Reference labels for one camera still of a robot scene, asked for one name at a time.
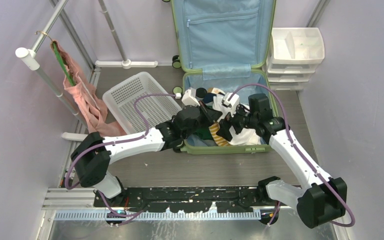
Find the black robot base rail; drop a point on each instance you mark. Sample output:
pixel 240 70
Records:
pixel 188 204

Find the pink cloth garment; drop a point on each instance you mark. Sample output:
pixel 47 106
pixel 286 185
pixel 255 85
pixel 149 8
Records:
pixel 92 108

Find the navy blue folded garment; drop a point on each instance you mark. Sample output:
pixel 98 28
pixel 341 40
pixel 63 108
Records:
pixel 209 98

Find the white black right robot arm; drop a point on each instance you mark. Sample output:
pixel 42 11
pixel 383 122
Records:
pixel 319 198

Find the dark green folded garment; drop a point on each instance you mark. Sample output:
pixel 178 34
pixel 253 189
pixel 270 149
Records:
pixel 203 134

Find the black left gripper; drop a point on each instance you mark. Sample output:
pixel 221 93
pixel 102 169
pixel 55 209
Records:
pixel 211 116

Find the white perforated plastic basket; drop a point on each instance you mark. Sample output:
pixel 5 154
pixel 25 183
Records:
pixel 138 93

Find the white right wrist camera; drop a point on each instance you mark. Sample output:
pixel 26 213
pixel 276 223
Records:
pixel 230 100

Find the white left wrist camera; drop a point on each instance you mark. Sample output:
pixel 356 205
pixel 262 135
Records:
pixel 188 98

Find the black round jar lid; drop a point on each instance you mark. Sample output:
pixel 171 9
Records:
pixel 201 93

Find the green ribbed hard-shell suitcase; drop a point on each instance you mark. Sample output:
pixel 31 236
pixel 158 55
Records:
pixel 224 44

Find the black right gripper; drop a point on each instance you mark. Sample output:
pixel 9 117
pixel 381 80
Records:
pixel 226 123

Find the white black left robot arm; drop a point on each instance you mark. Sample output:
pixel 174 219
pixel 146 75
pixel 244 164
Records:
pixel 93 156

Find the white plastic drawer organizer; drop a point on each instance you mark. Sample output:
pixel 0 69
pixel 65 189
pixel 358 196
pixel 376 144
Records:
pixel 294 55

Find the green clothes hanger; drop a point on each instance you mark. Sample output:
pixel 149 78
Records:
pixel 62 63

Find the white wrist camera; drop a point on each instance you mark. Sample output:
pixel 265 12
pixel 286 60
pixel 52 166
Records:
pixel 188 98
pixel 230 100

